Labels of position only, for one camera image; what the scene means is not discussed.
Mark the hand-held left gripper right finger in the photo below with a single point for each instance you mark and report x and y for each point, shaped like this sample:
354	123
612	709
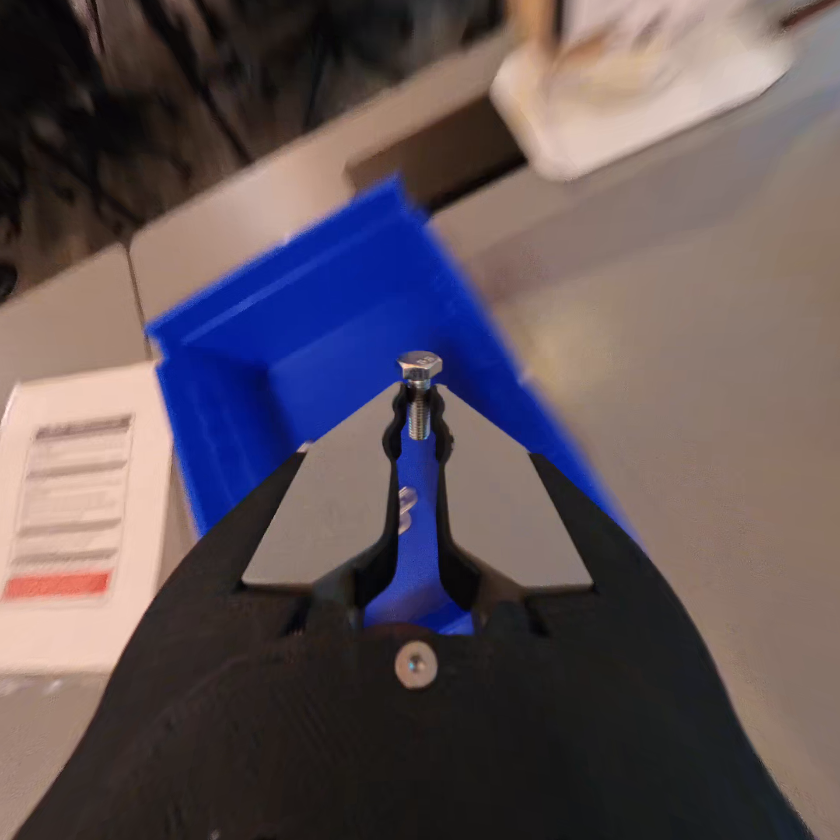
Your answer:
508	518

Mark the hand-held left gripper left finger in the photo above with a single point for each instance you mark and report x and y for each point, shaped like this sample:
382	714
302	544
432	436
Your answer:
315	518

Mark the silver hex bolt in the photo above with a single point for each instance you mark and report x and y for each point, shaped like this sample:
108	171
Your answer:
418	394

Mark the blue plastic bin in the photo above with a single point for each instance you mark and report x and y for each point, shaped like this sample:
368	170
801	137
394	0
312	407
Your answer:
315	328

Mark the grey desk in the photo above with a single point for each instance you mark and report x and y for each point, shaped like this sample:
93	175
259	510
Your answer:
709	407

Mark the silver hex nut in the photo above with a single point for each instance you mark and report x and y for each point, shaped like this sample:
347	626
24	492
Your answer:
406	510

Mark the white printed sheet red label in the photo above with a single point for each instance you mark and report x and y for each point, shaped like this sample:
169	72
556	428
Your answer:
79	459

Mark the white document stand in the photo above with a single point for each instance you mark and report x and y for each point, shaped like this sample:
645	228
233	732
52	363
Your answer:
630	98

